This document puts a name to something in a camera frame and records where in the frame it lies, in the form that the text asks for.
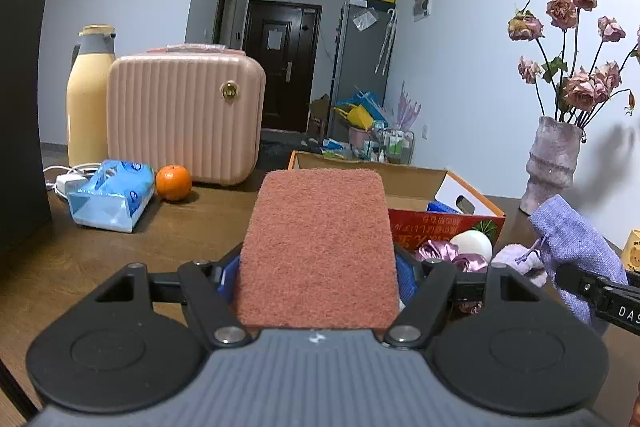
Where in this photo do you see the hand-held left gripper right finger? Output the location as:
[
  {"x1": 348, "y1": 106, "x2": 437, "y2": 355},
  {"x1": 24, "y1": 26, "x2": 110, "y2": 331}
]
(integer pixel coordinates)
[{"x1": 384, "y1": 247, "x2": 549, "y2": 351}]

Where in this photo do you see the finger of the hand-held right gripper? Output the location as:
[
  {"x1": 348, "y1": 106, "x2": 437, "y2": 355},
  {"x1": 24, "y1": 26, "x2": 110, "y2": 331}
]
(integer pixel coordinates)
[{"x1": 553, "y1": 263, "x2": 627, "y2": 303}]

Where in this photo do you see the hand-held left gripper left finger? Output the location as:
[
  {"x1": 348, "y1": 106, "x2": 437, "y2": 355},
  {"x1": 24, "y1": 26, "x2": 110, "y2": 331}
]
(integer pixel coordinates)
[{"x1": 95, "y1": 246, "x2": 252, "y2": 351}]

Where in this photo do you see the purple satin scrunchie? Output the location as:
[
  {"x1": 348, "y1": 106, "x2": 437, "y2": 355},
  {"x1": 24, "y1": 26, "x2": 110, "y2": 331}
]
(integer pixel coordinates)
[{"x1": 415, "y1": 240, "x2": 489, "y2": 314}]

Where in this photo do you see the purple drawstring pouch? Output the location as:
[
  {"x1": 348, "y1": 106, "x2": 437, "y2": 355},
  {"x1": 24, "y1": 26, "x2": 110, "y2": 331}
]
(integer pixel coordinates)
[{"x1": 529, "y1": 195, "x2": 629, "y2": 324}]

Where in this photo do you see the brown pink sponge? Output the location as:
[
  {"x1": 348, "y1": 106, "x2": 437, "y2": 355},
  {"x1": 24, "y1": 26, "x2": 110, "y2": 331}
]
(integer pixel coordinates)
[{"x1": 234, "y1": 169, "x2": 402, "y2": 331}]

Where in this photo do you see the orange cardboard box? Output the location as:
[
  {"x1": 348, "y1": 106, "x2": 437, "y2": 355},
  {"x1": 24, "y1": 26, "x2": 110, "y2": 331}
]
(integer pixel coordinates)
[{"x1": 287, "y1": 150, "x2": 507, "y2": 254}]

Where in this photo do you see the yellow bear mug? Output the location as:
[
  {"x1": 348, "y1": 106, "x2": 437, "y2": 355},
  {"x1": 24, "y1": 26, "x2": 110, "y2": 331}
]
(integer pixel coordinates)
[{"x1": 619, "y1": 229, "x2": 640, "y2": 273}]

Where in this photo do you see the lilac fluffy plush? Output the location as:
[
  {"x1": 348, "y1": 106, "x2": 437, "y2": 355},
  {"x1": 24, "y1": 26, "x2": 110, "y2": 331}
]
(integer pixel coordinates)
[{"x1": 492, "y1": 244, "x2": 549, "y2": 289}]

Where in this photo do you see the white egg-shaped ball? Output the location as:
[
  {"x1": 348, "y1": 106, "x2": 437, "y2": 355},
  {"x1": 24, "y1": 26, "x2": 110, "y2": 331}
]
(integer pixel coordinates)
[{"x1": 449, "y1": 229, "x2": 494, "y2": 263}]

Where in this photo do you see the orange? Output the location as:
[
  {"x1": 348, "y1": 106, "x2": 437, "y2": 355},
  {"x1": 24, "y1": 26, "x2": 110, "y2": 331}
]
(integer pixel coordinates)
[{"x1": 155, "y1": 164, "x2": 193, "y2": 202}]

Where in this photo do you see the grey ceramic vase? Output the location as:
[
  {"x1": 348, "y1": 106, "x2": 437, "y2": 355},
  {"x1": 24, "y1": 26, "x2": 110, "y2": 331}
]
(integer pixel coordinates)
[{"x1": 519, "y1": 115, "x2": 586, "y2": 216}]

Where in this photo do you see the large blue tissue pack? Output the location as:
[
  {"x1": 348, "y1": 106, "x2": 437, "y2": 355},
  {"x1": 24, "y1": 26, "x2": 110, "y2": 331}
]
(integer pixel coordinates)
[{"x1": 67, "y1": 159, "x2": 155, "y2": 234}]

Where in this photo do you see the dark doormat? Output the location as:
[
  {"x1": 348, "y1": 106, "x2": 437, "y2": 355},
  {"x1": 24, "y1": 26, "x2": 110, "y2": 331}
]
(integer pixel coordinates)
[{"x1": 259, "y1": 129, "x2": 321, "y2": 158}]

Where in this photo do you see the pink ribbed suitcase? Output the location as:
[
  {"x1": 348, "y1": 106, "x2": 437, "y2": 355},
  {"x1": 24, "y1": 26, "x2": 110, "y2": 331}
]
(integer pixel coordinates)
[{"x1": 107, "y1": 45, "x2": 266, "y2": 186}]

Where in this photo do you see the pile of blue yellow bags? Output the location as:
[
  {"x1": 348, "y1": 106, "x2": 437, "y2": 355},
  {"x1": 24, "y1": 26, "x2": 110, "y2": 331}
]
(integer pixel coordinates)
[{"x1": 333, "y1": 90, "x2": 389, "y2": 133}]

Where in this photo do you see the brown cardboard carton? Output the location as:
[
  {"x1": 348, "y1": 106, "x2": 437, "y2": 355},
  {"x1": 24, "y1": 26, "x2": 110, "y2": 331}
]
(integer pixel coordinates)
[{"x1": 308, "y1": 94, "x2": 331, "y2": 138}]

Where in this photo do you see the bunch of dried roses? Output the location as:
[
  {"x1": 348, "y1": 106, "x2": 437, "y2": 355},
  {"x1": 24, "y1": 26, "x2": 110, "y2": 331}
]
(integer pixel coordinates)
[{"x1": 507, "y1": 0, "x2": 640, "y2": 128}]

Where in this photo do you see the dark entrance door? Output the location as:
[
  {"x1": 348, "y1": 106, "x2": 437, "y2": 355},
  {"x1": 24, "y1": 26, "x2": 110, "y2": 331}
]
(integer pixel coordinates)
[{"x1": 243, "y1": 0, "x2": 323, "y2": 133}]

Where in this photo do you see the grey refrigerator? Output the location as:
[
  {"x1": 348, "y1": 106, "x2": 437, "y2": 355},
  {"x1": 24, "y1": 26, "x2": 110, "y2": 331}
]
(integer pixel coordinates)
[{"x1": 327, "y1": 1, "x2": 396, "y2": 128}]

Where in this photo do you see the yellow thermos jug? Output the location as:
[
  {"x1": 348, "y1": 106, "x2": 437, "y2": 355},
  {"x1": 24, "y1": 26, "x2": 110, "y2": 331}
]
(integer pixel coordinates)
[{"x1": 66, "y1": 24, "x2": 117, "y2": 168}]

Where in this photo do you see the folded umbrella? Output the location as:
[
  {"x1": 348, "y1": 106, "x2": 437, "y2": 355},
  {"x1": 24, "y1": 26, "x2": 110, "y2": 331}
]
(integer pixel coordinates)
[{"x1": 374, "y1": 9, "x2": 399, "y2": 76}]

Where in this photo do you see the black monitor edge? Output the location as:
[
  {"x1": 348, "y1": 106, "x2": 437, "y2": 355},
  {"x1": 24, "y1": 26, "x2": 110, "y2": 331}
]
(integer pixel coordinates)
[{"x1": 0, "y1": 0, "x2": 54, "y2": 254}]

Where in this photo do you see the wire trolley with bottles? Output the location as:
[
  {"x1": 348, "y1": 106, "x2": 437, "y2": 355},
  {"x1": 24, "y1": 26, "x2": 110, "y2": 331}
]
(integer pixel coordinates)
[{"x1": 372, "y1": 126, "x2": 416, "y2": 166}]

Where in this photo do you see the purple wall decoration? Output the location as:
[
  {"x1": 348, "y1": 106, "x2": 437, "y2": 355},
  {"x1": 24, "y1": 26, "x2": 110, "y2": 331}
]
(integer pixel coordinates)
[{"x1": 397, "y1": 80, "x2": 424, "y2": 130}]

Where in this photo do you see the white charger with cable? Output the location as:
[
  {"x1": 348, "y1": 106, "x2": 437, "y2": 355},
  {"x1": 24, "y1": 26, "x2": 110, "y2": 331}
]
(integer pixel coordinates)
[{"x1": 44, "y1": 162, "x2": 101, "y2": 198}]

